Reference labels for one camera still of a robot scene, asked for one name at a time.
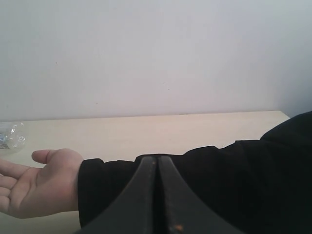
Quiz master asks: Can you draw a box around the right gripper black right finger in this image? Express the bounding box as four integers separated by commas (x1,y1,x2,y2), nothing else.
158,156,241,234

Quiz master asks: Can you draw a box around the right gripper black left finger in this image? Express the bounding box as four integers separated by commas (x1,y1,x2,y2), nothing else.
78,156,156,234

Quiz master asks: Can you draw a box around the clear bottle blue white label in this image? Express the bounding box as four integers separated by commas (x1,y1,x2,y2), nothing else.
0,122,27,156

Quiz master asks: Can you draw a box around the person's open bare hand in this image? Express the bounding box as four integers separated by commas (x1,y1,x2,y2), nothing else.
0,149,83,219

